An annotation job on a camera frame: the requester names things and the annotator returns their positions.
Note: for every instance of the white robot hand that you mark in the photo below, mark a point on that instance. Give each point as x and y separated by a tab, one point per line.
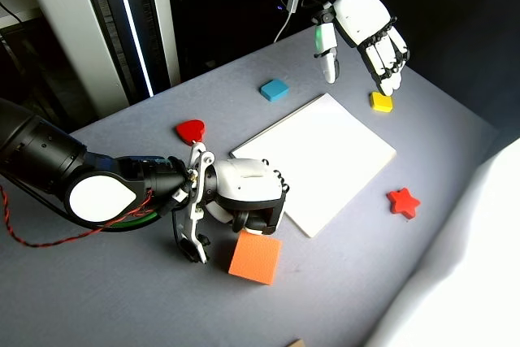
361	14
248	184

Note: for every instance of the orange foam block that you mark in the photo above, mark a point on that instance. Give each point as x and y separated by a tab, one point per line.
256	257

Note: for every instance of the red heart block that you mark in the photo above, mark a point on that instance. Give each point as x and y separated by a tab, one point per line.
191	131

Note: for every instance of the white paper pad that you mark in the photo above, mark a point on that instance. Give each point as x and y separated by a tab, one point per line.
325	152

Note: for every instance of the yellow square block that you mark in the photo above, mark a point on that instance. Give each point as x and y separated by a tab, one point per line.
382	104

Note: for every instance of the blue square block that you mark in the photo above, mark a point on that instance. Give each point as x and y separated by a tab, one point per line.
274	90

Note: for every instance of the red star block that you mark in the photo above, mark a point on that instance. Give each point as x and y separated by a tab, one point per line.
403	202

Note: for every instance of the small brown block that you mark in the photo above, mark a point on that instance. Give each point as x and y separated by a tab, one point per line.
295	343

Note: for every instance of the grey table cloth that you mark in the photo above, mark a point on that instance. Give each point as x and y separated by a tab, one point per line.
122	302

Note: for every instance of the bright white drape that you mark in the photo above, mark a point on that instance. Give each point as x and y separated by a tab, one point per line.
467	274

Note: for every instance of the white cabinet with black panel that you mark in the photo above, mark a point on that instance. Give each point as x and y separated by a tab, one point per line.
73	18

